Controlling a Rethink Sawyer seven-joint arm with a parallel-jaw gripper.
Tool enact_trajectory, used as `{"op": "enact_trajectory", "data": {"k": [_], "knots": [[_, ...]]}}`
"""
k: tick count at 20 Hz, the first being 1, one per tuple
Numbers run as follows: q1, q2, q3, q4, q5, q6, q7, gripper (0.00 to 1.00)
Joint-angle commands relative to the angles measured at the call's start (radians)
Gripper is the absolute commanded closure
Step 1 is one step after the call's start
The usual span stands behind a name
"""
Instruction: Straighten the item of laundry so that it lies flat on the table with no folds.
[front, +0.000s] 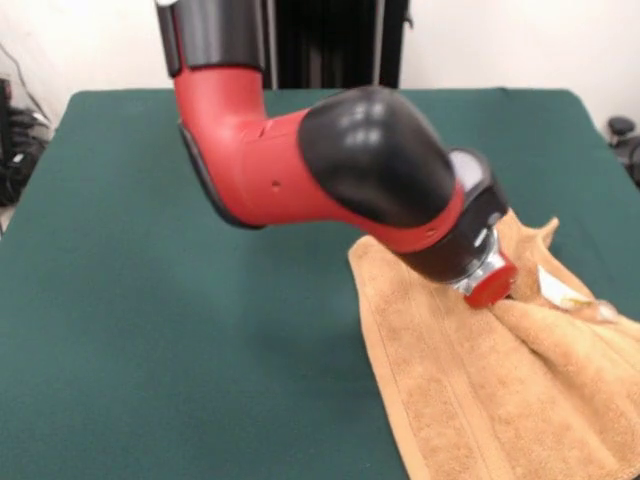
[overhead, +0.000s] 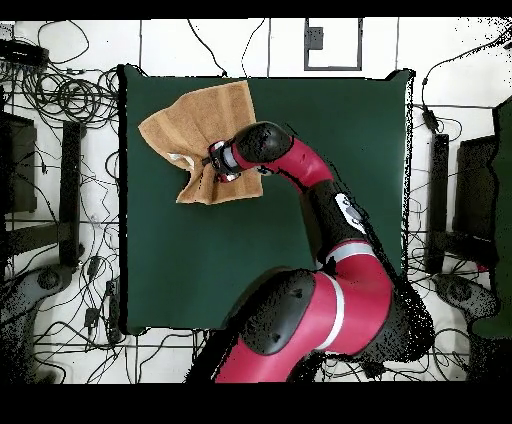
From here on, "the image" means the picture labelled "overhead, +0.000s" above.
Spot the black power strip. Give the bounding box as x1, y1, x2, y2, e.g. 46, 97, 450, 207
105, 279, 123, 345
0, 39, 50, 67

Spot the green hanging cloth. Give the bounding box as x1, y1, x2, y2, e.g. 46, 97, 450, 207
471, 95, 512, 339

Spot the dark green table cloth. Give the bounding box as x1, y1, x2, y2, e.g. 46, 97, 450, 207
119, 64, 415, 336

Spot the black cable coil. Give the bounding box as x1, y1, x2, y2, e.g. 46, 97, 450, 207
21, 65, 120, 127

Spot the black furniture panel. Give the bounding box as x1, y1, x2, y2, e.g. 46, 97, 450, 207
453, 135, 499, 241
0, 111, 38, 215

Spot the orange terry towel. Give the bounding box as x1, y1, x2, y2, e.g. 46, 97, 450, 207
137, 79, 264, 206

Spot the black stand bar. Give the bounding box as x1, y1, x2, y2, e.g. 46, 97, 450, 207
58, 120, 85, 268
424, 133, 450, 274

